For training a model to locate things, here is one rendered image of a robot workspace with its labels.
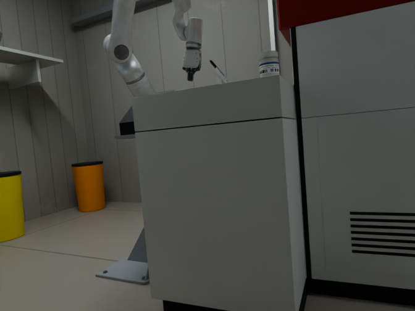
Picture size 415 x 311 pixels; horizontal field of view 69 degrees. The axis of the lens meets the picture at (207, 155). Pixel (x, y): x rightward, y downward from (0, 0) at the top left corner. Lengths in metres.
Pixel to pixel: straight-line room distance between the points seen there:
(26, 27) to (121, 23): 2.78
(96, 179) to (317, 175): 2.91
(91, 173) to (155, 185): 2.56
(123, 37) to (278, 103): 0.86
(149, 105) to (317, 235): 0.94
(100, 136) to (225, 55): 2.02
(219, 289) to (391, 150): 0.89
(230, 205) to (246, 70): 2.27
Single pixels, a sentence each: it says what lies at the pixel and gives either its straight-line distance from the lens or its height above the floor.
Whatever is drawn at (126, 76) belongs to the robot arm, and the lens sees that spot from 1.71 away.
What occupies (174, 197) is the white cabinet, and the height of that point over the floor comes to 0.53.
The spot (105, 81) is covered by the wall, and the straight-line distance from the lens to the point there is 4.30.
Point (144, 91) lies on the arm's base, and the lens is 1.73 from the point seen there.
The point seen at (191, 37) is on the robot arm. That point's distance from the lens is 1.77.
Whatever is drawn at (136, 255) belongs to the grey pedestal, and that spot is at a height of 0.05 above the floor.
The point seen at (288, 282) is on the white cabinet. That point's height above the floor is 0.23.
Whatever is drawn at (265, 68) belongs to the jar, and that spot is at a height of 1.00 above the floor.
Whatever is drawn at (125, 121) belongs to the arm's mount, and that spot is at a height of 0.90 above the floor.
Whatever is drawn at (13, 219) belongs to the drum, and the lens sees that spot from 3.28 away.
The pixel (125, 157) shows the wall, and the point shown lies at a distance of 4.08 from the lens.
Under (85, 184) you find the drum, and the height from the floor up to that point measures 0.34.
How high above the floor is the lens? 0.77
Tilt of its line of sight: 4 degrees down
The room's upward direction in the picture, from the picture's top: 5 degrees counter-clockwise
